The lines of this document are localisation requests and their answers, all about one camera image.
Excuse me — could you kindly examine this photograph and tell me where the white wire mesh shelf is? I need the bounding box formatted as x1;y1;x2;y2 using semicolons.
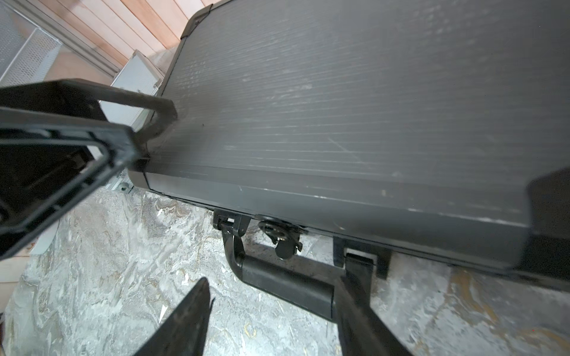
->
1;4;62;87

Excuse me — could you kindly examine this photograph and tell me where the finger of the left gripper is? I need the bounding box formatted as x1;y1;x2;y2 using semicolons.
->
75;80;178;145

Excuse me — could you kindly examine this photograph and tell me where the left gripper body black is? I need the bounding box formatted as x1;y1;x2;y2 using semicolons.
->
1;80;143;260

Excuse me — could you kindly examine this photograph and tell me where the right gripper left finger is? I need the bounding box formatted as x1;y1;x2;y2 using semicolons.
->
135;277;213;355

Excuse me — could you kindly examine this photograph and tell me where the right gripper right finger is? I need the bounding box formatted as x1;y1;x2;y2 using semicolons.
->
333;254;411;355

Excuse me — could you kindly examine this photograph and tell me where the black poker set case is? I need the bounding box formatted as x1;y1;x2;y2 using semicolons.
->
126;0;570;321

